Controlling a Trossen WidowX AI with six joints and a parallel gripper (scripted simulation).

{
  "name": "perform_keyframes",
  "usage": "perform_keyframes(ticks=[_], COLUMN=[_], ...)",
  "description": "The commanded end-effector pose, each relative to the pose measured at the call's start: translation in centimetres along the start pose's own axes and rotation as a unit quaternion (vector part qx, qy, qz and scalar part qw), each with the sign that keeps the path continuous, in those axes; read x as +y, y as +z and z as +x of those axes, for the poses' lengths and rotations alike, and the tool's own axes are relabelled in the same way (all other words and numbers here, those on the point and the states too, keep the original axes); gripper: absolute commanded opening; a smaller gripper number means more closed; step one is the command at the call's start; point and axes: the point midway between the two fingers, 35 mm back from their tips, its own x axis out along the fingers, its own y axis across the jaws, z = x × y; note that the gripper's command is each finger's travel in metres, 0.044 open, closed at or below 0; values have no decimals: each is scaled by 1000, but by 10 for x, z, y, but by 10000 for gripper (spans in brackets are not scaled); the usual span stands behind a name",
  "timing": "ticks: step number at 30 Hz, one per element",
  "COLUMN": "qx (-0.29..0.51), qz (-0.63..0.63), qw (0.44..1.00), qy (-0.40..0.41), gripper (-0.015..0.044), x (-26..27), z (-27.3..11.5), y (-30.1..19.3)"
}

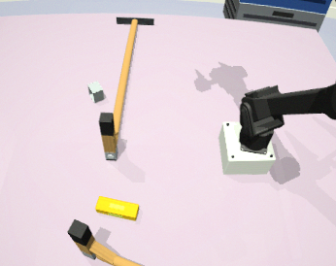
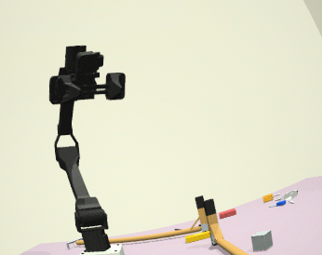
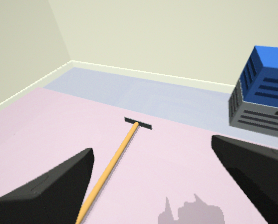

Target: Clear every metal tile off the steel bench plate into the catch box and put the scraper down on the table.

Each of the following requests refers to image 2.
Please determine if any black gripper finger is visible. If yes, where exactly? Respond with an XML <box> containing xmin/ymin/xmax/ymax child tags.
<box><xmin>57</xmin><ymin>75</ymin><xmax>81</xmax><ymax>104</ymax></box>
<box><xmin>110</xmin><ymin>74</ymin><xmax>122</xmax><ymax>101</ymax></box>

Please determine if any red rectangular block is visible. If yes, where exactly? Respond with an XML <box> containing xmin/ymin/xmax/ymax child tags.
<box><xmin>219</xmin><ymin>208</ymin><xmax>236</xmax><ymax>219</ymax></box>

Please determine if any scraper with blue handle and grey blade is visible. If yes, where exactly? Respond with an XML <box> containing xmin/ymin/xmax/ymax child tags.
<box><xmin>268</xmin><ymin>200</ymin><xmax>287</xmax><ymax>208</ymax></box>

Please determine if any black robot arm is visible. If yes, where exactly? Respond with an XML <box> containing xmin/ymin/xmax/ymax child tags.
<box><xmin>54</xmin><ymin>45</ymin><xmax>111</xmax><ymax>252</ymax></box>

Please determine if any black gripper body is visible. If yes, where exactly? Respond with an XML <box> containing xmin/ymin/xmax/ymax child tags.
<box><xmin>49</xmin><ymin>73</ymin><xmax>126</xmax><ymax>105</ymax></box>

